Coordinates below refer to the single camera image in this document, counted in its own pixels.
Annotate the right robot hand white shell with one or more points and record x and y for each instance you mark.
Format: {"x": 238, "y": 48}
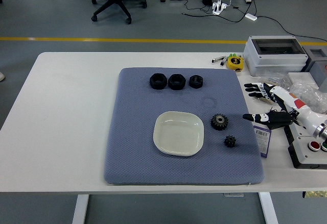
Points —
{"x": 304, "y": 111}

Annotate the small black gear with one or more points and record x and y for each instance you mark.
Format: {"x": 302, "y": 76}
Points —
{"x": 230, "y": 141}

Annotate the large black gear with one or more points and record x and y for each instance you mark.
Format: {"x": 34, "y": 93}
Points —
{"x": 219, "y": 122}

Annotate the button control box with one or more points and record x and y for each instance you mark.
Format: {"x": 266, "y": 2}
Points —
{"x": 304, "y": 155}

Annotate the dark grey device box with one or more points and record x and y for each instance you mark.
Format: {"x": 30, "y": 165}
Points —
{"x": 318, "y": 64}

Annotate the small black hex nut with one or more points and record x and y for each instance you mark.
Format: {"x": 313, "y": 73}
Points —
{"x": 192, "y": 82}

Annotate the large black hex nut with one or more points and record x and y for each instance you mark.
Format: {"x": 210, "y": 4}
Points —
{"x": 153, "y": 82}
{"x": 172, "y": 83}

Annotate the clear plastic bag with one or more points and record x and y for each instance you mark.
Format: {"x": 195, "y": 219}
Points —
{"x": 310, "y": 97}

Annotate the white foam block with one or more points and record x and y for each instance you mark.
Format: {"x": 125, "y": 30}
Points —
{"x": 301, "y": 78}

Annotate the clear bag of small parts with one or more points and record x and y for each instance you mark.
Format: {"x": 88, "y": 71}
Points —
{"x": 270, "y": 78}

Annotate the purple label card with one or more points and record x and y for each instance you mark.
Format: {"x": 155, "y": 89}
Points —
{"x": 264, "y": 145}

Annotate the yellow tape measure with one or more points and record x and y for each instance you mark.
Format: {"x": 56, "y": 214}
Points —
{"x": 235, "y": 63}

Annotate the yellow-green packet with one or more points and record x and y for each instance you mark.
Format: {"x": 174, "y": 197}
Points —
{"x": 315, "y": 194}

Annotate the small black silver tool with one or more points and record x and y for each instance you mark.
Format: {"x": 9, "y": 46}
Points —
{"x": 223, "y": 62}

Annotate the black silver utility knife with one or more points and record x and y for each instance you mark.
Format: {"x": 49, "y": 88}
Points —
{"x": 217, "y": 60}

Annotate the white table leg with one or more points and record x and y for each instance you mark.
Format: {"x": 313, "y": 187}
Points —
{"x": 80, "y": 208}
{"x": 268, "y": 208}

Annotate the white power adapter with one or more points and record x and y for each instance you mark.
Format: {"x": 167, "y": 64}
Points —
{"x": 251, "y": 16}

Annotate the white square dish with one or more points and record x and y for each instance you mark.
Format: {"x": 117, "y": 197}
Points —
{"x": 176, "y": 134}

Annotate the white power strip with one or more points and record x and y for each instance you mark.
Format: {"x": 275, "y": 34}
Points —
{"x": 219, "y": 7}

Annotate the blue-grey padded mat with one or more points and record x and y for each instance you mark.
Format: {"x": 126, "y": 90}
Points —
{"x": 143, "y": 162}

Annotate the white shoe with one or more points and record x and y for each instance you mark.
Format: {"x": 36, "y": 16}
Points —
{"x": 2, "y": 76}

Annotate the grey electrical enclosure box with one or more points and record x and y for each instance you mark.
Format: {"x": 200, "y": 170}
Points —
{"x": 276, "y": 62}

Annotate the white under-table bracket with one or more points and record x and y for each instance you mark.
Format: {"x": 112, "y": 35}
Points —
{"x": 233, "y": 195}

